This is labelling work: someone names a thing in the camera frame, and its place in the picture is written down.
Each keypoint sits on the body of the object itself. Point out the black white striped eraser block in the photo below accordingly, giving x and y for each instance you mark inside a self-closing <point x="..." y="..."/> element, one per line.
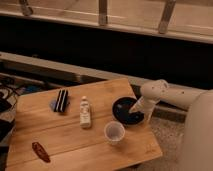
<point x="59" y="104"/>

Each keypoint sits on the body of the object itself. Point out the white paper cup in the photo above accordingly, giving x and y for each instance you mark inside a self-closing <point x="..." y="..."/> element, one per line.
<point x="114" y="132"/>

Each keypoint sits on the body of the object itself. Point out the red brown chili pepper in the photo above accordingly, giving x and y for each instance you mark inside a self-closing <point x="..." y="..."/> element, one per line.
<point x="40" y="152"/>

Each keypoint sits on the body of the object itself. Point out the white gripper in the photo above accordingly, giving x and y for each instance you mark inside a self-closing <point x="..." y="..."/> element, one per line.
<point x="147" y="105"/>

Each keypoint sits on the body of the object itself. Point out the wooden table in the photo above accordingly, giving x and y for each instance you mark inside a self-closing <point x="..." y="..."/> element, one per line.
<point x="69" y="146"/>

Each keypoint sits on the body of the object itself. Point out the white squeeze tube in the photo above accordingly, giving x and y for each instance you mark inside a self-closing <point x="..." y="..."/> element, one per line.
<point x="85" y="114"/>

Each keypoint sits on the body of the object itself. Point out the black ceramic bowl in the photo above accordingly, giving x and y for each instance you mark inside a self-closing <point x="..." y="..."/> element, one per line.
<point x="121" y="112"/>

